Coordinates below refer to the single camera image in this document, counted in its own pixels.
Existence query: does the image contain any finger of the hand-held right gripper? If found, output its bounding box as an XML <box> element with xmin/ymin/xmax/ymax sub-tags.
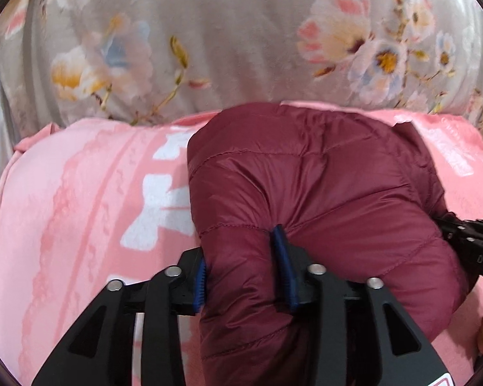
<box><xmin>432</xmin><ymin>214</ymin><xmax>483</xmax><ymax>246</ymax></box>

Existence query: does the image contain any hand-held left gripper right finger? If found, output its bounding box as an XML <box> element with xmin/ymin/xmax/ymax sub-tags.
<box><xmin>269</xmin><ymin>224</ymin><xmax>453</xmax><ymax>386</ymax></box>

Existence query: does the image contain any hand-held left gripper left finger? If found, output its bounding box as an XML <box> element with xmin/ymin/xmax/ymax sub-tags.
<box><xmin>31</xmin><ymin>247</ymin><xmax>208</xmax><ymax>386</ymax></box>

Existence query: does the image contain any maroon puffer jacket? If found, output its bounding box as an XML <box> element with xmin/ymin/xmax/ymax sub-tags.
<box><xmin>186</xmin><ymin>102</ymin><xmax>473</xmax><ymax>386</ymax></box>

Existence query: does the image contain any pink printed blanket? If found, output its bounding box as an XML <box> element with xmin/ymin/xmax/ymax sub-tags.
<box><xmin>0</xmin><ymin>106</ymin><xmax>483</xmax><ymax>386</ymax></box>

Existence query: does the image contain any grey floral bed quilt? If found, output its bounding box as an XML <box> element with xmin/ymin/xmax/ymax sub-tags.
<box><xmin>0</xmin><ymin>0</ymin><xmax>483</xmax><ymax>149</ymax></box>

